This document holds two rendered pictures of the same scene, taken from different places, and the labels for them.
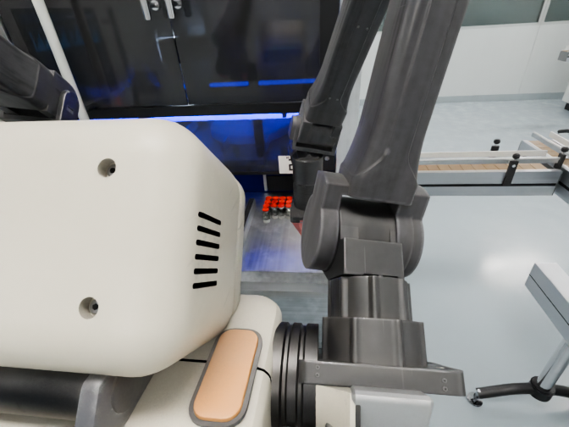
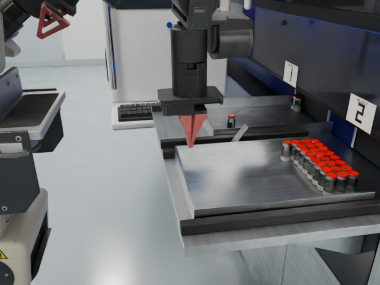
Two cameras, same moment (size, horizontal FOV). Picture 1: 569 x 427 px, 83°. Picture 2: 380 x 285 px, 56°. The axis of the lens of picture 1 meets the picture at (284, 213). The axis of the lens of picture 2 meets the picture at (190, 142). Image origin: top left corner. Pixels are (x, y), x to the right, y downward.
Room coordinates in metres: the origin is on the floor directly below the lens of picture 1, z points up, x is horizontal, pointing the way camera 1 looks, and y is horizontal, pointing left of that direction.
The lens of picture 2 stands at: (0.39, -0.59, 1.27)
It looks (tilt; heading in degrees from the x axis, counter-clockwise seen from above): 25 degrees down; 73
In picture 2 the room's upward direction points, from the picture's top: straight up
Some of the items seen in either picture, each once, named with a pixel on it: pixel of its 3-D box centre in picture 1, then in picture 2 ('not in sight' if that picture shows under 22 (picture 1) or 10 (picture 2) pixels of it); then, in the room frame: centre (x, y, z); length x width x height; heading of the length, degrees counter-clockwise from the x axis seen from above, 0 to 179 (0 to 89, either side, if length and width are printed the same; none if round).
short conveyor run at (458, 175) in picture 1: (446, 168); not in sight; (1.03, -0.59, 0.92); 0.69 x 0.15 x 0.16; 83
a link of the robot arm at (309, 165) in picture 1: (306, 165); (192, 43); (0.56, -0.05, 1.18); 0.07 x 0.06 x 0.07; 2
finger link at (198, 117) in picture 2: not in sight; (182, 122); (0.55, -0.05, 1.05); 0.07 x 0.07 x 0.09; 82
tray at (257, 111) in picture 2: not in sight; (258, 115); (0.89, 0.31, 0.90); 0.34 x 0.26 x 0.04; 173
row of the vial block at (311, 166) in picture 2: (292, 211); (310, 165); (0.84, -0.02, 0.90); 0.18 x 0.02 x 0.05; 82
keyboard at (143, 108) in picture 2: not in sight; (170, 108); (0.70, 0.67, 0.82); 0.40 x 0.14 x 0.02; 174
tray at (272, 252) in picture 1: (289, 235); (262, 173); (0.73, -0.01, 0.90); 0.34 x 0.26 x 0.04; 172
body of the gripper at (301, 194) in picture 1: (307, 195); (189, 81); (0.56, -0.05, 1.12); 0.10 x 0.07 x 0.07; 172
